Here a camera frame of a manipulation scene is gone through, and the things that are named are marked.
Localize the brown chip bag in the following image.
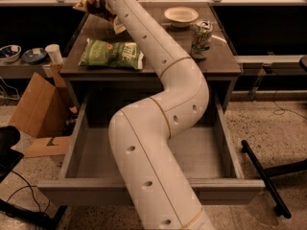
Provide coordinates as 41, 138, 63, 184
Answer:
73, 0, 126, 35

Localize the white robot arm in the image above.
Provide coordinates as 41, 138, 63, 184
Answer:
106, 0, 215, 230

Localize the green chip bag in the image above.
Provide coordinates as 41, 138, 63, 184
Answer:
79, 38, 144, 70

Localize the grey cabinet counter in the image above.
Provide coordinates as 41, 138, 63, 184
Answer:
60, 3, 242, 107

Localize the grey open drawer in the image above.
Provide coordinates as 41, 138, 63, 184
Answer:
38, 89, 265, 206

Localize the green soda can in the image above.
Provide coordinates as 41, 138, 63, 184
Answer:
191, 20, 213, 59

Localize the white bowl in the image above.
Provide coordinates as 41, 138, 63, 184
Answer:
164, 7, 199, 28

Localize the brown cardboard box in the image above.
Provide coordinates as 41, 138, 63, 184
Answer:
9, 64, 78, 164

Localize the white paper cup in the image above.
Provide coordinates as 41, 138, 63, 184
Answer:
45, 44, 63, 64

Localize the black chair base leg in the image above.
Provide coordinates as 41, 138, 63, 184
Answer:
241, 140, 307, 219

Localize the dark blue bowl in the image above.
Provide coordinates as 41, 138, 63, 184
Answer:
21, 48, 47, 64

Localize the black device at left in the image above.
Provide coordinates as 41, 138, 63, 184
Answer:
0, 126, 23, 183

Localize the blue patterned bowl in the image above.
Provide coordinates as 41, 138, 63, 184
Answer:
0, 45, 21, 63

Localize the black cable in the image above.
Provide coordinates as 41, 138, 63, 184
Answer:
6, 169, 52, 216

